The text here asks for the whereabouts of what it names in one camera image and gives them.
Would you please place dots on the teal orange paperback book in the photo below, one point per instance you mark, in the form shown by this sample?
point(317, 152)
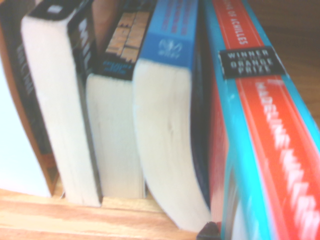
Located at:
point(265, 140)

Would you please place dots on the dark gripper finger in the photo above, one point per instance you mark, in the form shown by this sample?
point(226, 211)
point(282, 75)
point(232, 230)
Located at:
point(208, 231)

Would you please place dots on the blue spine thick book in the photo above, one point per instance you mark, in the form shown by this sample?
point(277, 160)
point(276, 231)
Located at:
point(165, 130)

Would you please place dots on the orange brown book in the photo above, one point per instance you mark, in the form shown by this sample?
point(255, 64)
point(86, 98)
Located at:
point(27, 112)

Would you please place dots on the wooden bookshelf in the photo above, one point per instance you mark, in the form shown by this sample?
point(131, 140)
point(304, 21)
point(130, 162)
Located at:
point(75, 220)

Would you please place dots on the black book orange pattern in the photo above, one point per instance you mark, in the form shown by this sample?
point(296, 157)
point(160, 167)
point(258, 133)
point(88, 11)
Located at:
point(112, 130)

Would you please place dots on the black book white pages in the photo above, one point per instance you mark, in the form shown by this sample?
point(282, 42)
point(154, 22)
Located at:
point(55, 105)

